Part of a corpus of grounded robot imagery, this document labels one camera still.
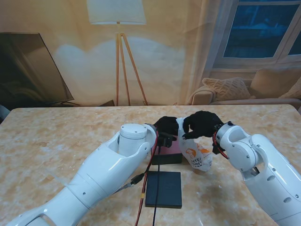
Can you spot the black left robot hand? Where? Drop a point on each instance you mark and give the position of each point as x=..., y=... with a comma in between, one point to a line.
x=167, y=124

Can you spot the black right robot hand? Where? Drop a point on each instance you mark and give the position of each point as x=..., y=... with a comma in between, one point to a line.
x=204, y=124

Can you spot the white plastic bag orange logo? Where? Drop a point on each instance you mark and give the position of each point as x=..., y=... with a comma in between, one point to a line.
x=197, y=155

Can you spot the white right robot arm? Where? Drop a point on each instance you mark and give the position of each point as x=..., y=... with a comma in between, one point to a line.
x=263, y=169

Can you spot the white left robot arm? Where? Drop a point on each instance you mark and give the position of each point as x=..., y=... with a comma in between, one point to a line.
x=98, y=174

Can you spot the black gift box pink inside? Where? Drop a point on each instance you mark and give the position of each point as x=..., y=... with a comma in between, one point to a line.
x=169, y=160

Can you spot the black gift box lid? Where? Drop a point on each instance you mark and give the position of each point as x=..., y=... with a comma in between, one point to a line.
x=169, y=189

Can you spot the beige knitted cushion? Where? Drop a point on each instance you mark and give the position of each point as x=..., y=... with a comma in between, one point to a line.
x=294, y=93
x=228, y=88

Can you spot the beige sofa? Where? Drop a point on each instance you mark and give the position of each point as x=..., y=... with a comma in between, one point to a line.
x=258, y=101

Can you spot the plain tan cushion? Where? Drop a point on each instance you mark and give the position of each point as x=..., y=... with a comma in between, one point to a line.
x=270, y=80

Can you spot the white framed window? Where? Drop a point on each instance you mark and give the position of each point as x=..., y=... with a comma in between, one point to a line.
x=254, y=30

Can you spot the white shade tripod floor lamp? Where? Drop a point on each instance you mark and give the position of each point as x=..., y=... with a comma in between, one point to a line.
x=116, y=11

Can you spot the dark flat television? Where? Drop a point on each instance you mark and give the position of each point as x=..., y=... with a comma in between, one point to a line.
x=23, y=70

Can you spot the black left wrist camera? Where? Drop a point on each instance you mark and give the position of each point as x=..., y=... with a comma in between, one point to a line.
x=167, y=140

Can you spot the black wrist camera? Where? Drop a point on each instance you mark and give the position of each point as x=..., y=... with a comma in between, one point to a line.
x=167, y=140
x=217, y=150

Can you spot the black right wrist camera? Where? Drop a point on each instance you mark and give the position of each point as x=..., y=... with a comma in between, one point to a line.
x=217, y=150

